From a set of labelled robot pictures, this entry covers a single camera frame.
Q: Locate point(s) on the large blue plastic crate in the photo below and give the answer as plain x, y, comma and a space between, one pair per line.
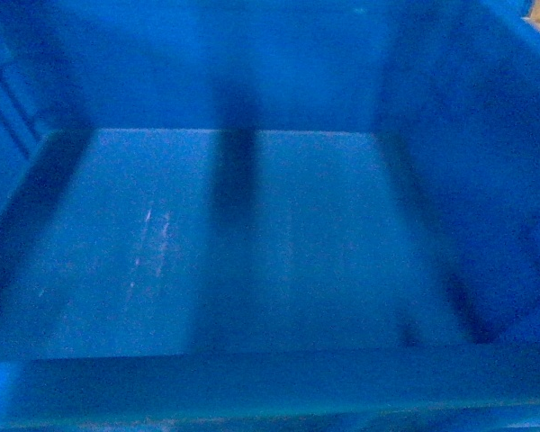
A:
269, 216

